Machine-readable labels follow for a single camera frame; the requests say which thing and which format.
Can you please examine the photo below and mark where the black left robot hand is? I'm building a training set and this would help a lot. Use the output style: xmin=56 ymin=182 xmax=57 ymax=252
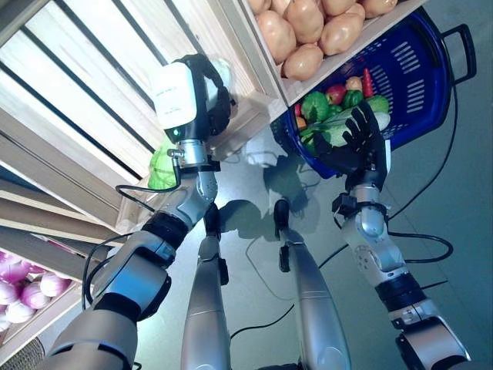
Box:
xmin=148 ymin=53 xmax=236 ymax=144

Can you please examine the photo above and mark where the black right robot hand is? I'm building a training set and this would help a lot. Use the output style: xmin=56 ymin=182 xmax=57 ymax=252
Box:
xmin=311 ymin=100 xmax=388 ymax=190

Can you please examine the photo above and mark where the green white napa cabbage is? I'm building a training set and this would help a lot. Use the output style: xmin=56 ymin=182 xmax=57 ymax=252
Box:
xmin=148 ymin=57 xmax=235 ymax=192
xmin=299 ymin=109 xmax=391 ymax=150

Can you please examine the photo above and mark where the blue plastic shopping basket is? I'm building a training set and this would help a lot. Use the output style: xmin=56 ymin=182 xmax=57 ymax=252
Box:
xmin=271 ymin=11 xmax=478 ymax=180

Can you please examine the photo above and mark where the woven straw basket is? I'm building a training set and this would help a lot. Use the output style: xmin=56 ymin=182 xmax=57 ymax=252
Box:
xmin=0 ymin=337 xmax=45 ymax=370

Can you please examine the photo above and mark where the small green bell pepper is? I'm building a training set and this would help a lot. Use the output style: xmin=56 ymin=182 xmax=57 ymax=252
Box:
xmin=341 ymin=90 xmax=364 ymax=110

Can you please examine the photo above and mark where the large green bell pepper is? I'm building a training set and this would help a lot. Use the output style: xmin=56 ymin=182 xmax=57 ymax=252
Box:
xmin=300 ymin=91 xmax=329 ymax=123

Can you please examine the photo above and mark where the wooden potato crate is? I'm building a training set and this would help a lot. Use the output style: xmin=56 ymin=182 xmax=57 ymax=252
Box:
xmin=238 ymin=0 xmax=428 ymax=107

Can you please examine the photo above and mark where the wooden cabbage crate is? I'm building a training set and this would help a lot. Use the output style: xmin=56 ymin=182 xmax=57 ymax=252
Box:
xmin=0 ymin=0 xmax=288 ymax=232

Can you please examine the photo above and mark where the brown potato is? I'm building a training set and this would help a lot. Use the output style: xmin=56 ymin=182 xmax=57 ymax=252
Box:
xmin=257 ymin=10 xmax=297 ymax=65
xmin=321 ymin=0 xmax=357 ymax=16
xmin=361 ymin=0 xmax=397 ymax=19
xmin=319 ymin=13 xmax=365 ymax=57
xmin=283 ymin=44 xmax=324 ymax=81
xmin=287 ymin=0 xmax=324 ymax=44

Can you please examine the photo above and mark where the silver right robot leg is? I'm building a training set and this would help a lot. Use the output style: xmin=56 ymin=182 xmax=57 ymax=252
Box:
xmin=273 ymin=199 xmax=351 ymax=370

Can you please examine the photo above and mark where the purple white turnip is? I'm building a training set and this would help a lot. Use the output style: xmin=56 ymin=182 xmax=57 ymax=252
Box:
xmin=40 ymin=271 xmax=72 ymax=298
xmin=5 ymin=302 xmax=35 ymax=324
xmin=21 ymin=281 xmax=51 ymax=309

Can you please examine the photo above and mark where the wooden turnip crate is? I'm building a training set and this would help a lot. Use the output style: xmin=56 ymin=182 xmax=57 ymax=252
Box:
xmin=0 ymin=230 xmax=130 ymax=358

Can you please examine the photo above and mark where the thick black floor cable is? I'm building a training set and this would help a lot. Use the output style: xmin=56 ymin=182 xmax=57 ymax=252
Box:
xmin=317 ymin=82 xmax=459 ymax=269

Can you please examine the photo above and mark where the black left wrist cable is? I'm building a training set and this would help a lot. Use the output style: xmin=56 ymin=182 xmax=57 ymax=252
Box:
xmin=82 ymin=148 xmax=182 ymax=309

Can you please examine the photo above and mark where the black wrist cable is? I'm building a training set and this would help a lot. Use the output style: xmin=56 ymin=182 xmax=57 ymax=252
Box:
xmin=384 ymin=230 xmax=454 ymax=264
xmin=82 ymin=148 xmax=182 ymax=309

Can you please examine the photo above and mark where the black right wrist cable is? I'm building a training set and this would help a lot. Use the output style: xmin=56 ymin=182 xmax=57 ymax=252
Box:
xmin=384 ymin=230 xmax=454 ymax=264

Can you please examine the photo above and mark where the wooden display shelf frame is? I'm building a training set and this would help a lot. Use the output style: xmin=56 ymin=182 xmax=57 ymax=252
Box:
xmin=0 ymin=165 xmax=130 ymax=255

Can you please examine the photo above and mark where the thin black floor cable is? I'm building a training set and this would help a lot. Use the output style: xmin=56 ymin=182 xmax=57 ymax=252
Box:
xmin=230 ymin=234 xmax=297 ymax=337

